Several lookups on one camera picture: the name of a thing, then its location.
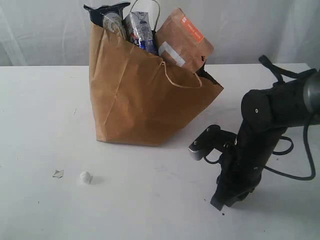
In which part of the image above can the small white milk carton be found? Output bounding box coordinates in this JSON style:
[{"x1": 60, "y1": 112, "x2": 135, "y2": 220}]
[{"x1": 124, "y1": 11, "x2": 158, "y2": 55}]

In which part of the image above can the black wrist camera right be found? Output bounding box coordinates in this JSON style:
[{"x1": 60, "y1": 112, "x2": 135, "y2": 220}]
[{"x1": 188, "y1": 124, "x2": 237, "y2": 161}]

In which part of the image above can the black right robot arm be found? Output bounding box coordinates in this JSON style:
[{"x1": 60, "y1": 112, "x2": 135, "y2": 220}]
[{"x1": 210, "y1": 72, "x2": 320, "y2": 210}]

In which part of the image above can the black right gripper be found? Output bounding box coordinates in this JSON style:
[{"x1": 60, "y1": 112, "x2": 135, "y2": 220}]
[{"x1": 210, "y1": 120, "x2": 287, "y2": 211}]

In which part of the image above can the brown paper shopping bag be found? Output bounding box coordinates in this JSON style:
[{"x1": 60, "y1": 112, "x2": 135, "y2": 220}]
[{"x1": 89, "y1": 22, "x2": 223, "y2": 146}]

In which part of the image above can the spaghetti packet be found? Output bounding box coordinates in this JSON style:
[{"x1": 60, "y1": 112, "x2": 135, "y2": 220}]
[{"x1": 83, "y1": 1, "x2": 131, "y2": 40}]

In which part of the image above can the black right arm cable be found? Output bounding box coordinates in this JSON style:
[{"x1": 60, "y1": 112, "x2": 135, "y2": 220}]
[{"x1": 258, "y1": 54, "x2": 320, "y2": 181}]

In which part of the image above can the brown coffee pouch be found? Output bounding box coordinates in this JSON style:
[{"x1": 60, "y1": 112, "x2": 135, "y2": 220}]
[{"x1": 155, "y1": 8, "x2": 214, "y2": 73}]

